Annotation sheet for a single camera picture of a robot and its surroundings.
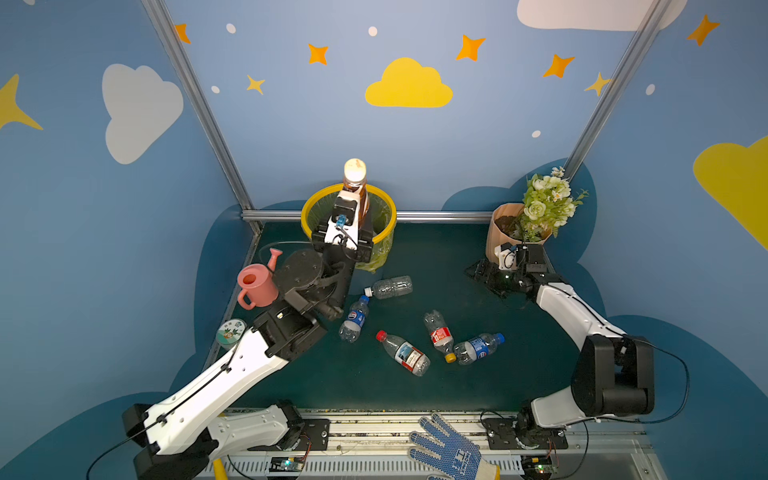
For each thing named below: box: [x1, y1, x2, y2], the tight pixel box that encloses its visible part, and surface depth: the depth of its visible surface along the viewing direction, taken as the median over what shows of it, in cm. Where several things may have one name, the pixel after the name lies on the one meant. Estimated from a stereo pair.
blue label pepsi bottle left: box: [338, 295, 370, 343], surface depth 92 cm
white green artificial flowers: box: [510, 166, 589, 243], surface depth 94 cm
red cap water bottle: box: [376, 330, 431, 377], surface depth 85 cm
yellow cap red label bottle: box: [423, 310, 457, 364], surface depth 89 cm
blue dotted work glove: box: [408, 412, 501, 480], surface depth 73 cm
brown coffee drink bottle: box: [342, 158, 369, 230], surface depth 45 cm
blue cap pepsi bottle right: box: [454, 333, 506, 366], surface depth 88 cm
